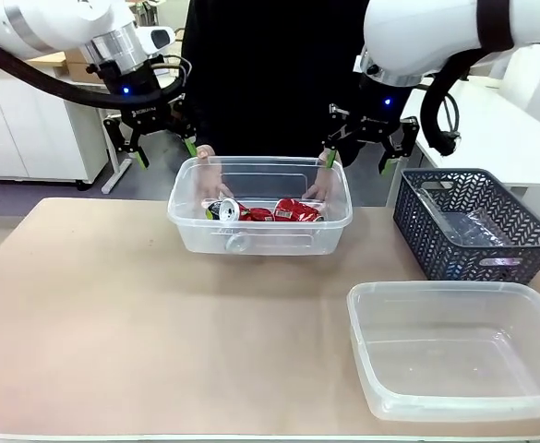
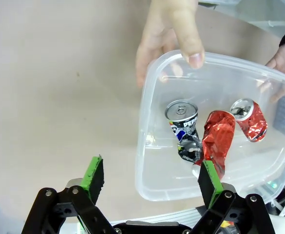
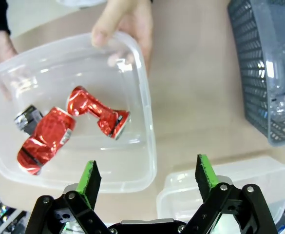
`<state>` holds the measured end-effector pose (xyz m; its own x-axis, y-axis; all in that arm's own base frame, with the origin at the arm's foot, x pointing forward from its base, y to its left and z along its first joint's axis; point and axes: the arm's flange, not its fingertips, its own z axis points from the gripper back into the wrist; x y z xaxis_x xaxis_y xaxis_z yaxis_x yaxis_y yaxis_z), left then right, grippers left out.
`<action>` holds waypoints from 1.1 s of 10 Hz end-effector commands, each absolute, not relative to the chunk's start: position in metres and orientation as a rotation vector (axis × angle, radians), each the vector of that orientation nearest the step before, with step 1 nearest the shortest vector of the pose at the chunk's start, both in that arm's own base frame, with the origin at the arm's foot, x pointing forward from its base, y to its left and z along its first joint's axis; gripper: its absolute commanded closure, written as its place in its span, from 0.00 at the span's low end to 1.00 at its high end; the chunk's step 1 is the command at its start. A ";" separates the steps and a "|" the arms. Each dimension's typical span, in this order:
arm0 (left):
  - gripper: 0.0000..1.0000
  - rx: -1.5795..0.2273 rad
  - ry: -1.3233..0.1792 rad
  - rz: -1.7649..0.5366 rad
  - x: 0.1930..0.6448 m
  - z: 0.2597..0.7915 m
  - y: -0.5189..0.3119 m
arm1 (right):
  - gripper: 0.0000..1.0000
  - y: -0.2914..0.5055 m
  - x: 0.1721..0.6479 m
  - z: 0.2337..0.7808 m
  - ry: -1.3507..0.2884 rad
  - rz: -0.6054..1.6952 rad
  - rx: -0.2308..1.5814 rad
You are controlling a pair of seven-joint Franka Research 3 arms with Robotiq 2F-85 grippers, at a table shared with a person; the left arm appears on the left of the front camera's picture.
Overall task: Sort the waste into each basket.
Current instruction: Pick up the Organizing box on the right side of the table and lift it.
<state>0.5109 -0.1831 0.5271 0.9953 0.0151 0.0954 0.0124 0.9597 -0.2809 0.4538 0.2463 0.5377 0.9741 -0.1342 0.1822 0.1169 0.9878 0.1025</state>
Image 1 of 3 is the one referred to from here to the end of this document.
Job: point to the person in black sweater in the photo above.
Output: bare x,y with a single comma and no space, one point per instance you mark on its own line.
269,69

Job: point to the person's left hand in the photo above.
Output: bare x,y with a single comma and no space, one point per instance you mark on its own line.
325,184

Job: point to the clear plastic tray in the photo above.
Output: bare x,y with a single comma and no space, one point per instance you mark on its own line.
468,226

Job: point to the small crushed red can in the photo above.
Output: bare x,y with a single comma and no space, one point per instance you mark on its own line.
258,215

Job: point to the clear plastic bin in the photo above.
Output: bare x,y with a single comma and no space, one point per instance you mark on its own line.
454,355
260,235

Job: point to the clear plastic cup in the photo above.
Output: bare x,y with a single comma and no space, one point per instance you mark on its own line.
237,242

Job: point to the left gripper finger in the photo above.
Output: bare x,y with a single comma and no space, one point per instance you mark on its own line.
126,138
187,129

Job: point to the brown cardboard box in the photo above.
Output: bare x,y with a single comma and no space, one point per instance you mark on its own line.
82,75
75,56

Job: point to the long white table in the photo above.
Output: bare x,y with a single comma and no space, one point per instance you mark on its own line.
505,138

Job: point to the dark grey woven basket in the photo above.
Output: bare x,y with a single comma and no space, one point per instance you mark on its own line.
417,231

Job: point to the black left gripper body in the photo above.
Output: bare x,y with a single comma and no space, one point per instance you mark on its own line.
140,101

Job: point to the white cabinet with wooden top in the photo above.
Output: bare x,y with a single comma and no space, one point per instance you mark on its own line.
20,129

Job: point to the crushed can with silver top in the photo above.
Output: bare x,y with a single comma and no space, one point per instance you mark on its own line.
227,211

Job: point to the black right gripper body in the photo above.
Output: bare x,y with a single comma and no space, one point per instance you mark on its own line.
380,111

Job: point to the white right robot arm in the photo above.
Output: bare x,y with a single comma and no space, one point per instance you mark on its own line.
417,32

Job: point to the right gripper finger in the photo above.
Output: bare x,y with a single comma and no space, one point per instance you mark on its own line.
348,127
405,134

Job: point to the person's right hand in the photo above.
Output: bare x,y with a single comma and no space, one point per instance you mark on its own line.
207,175

